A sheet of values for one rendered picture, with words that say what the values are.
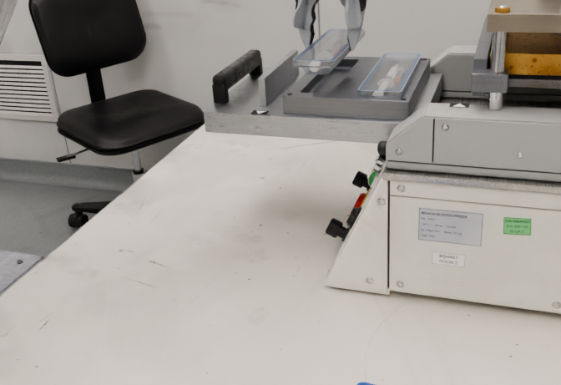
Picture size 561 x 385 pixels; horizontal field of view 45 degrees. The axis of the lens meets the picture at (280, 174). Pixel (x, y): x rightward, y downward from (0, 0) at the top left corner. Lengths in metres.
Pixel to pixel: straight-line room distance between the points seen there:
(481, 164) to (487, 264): 0.13
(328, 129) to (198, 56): 1.85
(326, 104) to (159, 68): 1.95
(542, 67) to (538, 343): 0.32
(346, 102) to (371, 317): 0.27
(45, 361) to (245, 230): 0.37
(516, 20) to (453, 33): 1.63
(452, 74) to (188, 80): 1.81
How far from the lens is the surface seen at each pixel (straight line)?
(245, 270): 0.97
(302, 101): 0.88
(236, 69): 0.98
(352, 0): 0.92
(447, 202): 0.81
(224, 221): 1.10
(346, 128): 0.86
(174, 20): 2.70
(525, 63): 0.82
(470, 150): 0.79
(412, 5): 2.40
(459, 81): 1.06
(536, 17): 0.77
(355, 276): 0.89
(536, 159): 0.79
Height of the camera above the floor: 1.27
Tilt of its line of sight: 25 degrees down
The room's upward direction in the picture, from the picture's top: 4 degrees counter-clockwise
